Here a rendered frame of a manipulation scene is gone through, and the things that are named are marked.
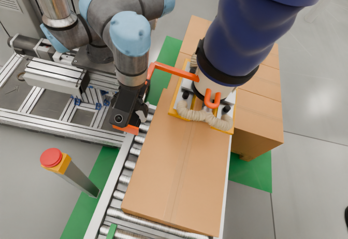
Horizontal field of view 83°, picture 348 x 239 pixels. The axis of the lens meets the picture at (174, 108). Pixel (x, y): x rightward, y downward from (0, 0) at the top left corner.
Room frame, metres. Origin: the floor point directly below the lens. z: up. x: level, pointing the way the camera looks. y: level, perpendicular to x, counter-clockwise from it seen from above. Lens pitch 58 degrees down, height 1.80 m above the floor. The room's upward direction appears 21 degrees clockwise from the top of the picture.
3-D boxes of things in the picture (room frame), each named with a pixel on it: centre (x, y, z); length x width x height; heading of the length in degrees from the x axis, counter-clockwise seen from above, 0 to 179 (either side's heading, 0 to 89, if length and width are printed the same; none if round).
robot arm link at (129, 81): (0.29, 0.13, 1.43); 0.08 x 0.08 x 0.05
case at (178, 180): (0.34, -0.13, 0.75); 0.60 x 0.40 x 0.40; 4
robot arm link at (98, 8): (0.35, 0.21, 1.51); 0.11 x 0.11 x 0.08; 59
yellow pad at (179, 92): (0.58, -0.02, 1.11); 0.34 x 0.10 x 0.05; 4
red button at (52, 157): (0.10, 0.35, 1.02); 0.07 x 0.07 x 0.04
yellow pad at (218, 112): (0.59, -0.21, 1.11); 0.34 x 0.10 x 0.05; 4
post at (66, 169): (0.10, 0.35, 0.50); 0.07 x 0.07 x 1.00; 4
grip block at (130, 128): (0.27, 0.12, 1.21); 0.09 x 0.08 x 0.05; 94
